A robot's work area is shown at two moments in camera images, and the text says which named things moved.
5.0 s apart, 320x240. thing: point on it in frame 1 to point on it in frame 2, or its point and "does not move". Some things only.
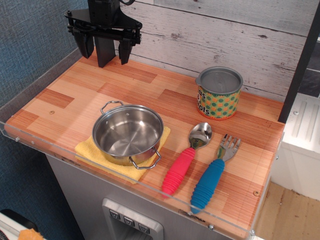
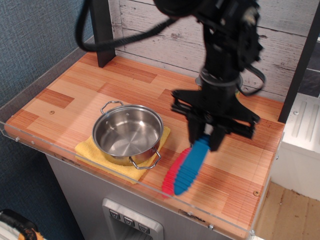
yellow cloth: (86, 150) does not move
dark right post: (304, 61) does not move
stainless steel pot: (123, 132) does not move
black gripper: (104, 18) to (217, 106)
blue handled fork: (208, 181) to (193, 160)
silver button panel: (125, 223) does not move
